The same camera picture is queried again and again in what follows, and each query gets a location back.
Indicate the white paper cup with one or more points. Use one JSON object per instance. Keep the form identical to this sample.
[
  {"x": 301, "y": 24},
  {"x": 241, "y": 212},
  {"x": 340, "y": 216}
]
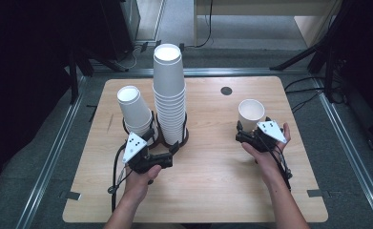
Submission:
[{"x": 251, "y": 113}]

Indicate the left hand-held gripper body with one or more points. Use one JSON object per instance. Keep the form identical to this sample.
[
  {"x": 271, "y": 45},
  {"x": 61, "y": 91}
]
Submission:
[{"x": 136, "y": 149}]

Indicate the black round table grommet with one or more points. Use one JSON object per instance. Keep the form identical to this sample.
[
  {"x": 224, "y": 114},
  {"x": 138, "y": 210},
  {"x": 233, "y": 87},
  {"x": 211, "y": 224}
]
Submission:
[{"x": 226, "y": 91}]

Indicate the black stand legs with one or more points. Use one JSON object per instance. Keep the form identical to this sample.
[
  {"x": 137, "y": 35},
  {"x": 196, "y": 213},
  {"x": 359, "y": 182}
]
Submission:
[{"x": 73, "y": 79}]

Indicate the black double cup holder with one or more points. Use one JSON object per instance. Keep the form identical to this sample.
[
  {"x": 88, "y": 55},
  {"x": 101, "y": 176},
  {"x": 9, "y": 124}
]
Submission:
[{"x": 123, "y": 125}]

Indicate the dark curtain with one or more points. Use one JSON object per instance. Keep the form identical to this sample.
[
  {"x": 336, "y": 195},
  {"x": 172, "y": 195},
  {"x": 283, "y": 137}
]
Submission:
[
  {"x": 22, "y": 79},
  {"x": 370, "y": 63}
]

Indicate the black tripod stand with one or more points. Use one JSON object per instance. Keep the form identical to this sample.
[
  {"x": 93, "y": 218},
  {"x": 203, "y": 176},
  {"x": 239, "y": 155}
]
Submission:
[{"x": 301, "y": 57}]

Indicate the person's left hand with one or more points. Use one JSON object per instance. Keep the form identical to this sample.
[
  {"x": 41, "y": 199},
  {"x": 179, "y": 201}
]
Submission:
[{"x": 139, "y": 184}]

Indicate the person's right hand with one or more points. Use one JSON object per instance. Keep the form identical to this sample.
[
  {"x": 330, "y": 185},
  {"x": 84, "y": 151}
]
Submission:
[{"x": 266, "y": 159}]

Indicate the dark cabinet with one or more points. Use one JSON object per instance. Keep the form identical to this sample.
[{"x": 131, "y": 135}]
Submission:
[{"x": 117, "y": 28}]

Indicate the tall stack of paper cups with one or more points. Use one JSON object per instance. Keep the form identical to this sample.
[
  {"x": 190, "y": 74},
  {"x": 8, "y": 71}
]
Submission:
[{"x": 169, "y": 95}]

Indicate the metal floor rail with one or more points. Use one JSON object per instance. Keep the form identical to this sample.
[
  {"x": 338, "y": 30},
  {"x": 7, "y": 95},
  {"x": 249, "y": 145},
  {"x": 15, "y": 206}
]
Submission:
[
  {"x": 346, "y": 140},
  {"x": 238, "y": 71},
  {"x": 52, "y": 159}
]

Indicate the short stack of paper cups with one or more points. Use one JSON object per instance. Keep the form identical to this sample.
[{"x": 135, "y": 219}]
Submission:
[{"x": 135, "y": 114}]

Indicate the grey tape strip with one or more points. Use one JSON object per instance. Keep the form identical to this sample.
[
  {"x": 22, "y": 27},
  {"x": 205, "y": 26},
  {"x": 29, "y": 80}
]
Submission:
[
  {"x": 71, "y": 195},
  {"x": 316, "y": 193}
]

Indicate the small black plug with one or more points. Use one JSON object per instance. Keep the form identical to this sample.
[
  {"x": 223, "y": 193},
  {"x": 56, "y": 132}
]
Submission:
[
  {"x": 182, "y": 47},
  {"x": 144, "y": 47},
  {"x": 157, "y": 43}
]

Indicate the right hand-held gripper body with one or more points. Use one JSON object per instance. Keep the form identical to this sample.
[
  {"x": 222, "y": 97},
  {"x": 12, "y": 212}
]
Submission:
[{"x": 270, "y": 133}]

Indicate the light wooden desk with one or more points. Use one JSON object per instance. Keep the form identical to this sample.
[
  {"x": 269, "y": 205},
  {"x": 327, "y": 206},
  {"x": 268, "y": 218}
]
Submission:
[{"x": 254, "y": 9}]

